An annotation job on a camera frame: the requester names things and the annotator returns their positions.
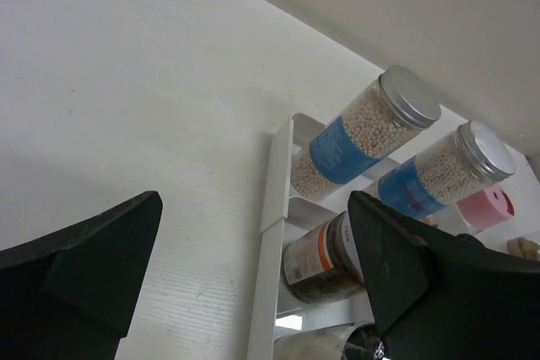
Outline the grey lid brown spice jar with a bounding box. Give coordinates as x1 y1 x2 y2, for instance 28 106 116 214
282 212 365 305

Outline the pink cap spice bottle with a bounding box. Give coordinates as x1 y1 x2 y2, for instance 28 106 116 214
456 185 516 232

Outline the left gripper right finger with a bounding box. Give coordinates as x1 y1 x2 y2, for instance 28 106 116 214
348 191 539 359

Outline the blue label bead jar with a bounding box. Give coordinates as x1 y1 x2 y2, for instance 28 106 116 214
290 66 441 201
369 121 516 219

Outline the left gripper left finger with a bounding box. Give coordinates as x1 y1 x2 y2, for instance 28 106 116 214
1 191 163 359

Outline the white divided organizer tray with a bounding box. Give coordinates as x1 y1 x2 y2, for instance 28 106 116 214
246 113 540 360

